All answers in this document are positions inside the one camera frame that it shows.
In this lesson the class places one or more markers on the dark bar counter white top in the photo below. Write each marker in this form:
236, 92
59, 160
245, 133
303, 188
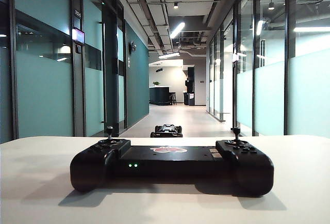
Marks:
158, 96

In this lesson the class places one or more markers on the small white wall sign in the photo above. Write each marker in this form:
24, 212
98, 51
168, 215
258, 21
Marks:
129, 62

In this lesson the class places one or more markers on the hanging pendant lamp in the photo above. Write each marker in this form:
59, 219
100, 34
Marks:
271, 6

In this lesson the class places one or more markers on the black door card reader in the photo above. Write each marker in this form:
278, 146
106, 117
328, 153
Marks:
78, 49

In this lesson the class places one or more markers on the black quadruped robot dog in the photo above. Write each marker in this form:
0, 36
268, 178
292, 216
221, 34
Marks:
167, 130

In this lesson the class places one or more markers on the black ceiling-mounted device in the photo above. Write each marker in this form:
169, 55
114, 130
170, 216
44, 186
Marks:
159, 70

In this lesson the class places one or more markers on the green potted plant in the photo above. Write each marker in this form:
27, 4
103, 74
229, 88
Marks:
156, 83

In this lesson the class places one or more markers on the black remote control with joysticks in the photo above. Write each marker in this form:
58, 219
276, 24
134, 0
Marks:
167, 162

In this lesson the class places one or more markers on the small ceiling spotlight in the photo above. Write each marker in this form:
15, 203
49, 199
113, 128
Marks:
175, 5

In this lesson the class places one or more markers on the dark wooden bar stool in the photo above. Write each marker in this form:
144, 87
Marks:
173, 97

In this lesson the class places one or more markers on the lit door display panel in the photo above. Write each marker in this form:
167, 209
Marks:
78, 36

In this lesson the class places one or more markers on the long linear ceiling light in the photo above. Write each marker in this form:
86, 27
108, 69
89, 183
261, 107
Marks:
168, 55
177, 30

